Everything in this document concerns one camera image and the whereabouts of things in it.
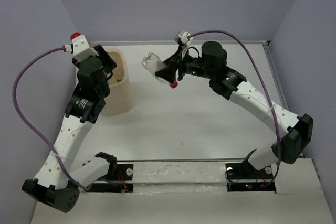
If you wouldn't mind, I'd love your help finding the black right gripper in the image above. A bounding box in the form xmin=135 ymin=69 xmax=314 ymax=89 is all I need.
xmin=155 ymin=45 xmax=215 ymax=84

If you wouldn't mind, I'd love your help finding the crushed clear bottle red cap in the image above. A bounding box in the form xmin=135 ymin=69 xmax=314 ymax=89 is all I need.
xmin=141 ymin=52 xmax=178 ymax=89

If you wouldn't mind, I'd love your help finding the small clear bottle red label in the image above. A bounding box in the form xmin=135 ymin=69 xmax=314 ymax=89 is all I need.
xmin=70 ymin=32 xmax=81 ymax=40

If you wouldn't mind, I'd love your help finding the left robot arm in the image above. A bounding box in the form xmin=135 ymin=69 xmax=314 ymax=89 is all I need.
xmin=22 ymin=44 xmax=119 ymax=213

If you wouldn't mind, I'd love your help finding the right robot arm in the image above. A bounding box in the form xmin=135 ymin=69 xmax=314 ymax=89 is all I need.
xmin=177 ymin=41 xmax=313 ymax=178

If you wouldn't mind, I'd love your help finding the beige plastic bin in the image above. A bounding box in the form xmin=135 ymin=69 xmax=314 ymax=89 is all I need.
xmin=75 ymin=50 xmax=135 ymax=116

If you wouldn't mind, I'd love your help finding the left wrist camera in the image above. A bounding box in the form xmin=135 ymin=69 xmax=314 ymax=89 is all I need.
xmin=63 ymin=34 xmax=98 ymax=62

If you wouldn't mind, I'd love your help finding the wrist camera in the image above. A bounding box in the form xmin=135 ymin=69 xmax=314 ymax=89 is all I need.
xmin=174 ymin=30 xmax=191 ymax=47
xmin=63 ymin=34 xmax=98 ymax=62

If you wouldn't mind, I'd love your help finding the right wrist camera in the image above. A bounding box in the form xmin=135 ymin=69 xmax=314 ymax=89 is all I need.
xmin=174 ymin=30 xmax=191 ymax=47

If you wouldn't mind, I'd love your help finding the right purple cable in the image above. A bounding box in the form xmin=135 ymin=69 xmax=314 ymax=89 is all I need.
xmin=187 ymin=29 xmax=283 ymax=183

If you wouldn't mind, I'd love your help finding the purple cable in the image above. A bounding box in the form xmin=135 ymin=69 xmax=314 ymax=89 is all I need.
xmin=13 ymin=47 xmax=92 ymax=192
xmin=187 ymin=29 xmax=283 ymax=183

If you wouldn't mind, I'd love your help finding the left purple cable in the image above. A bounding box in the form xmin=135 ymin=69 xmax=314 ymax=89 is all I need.
xmin=13 ymin=47 xmax=92 ymax=192

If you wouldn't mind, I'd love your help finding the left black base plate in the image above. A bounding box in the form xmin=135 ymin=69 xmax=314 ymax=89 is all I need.
xmin=88 ymin=163 xmax=134 ymax=193

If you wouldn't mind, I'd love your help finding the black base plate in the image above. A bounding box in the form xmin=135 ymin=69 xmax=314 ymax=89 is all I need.
xmin=88 ymin=163 xmax=134 ymax=193
xmin=224 ymin=163 xmax=276 ymax=192

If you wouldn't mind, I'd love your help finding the aluminium rail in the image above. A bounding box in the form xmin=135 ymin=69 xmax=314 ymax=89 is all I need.
xmin=118 ymin=158 xmax=244 ymax=163

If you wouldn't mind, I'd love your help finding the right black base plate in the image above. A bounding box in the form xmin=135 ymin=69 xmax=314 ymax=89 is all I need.
xmin=224 ymin=163 xmax=276 ymax=192

